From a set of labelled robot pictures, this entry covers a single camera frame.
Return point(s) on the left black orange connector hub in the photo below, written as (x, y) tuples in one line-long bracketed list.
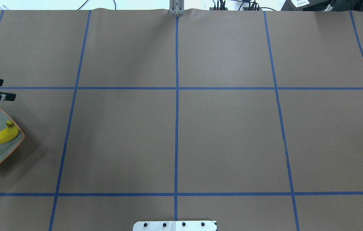
[(218, 5)]

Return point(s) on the black orange connector hub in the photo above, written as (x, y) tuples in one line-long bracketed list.
[(218, 5), (250, 5)]

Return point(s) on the right black orange connector hub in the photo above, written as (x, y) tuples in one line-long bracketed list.
[(250, 5)]

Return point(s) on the black box white label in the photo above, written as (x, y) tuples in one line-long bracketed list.
[(305, 5)]

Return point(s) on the aluminium frame post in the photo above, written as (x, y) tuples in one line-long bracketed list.
[(176, 7)]

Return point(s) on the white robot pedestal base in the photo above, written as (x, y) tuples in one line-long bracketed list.
[(186, 225)]

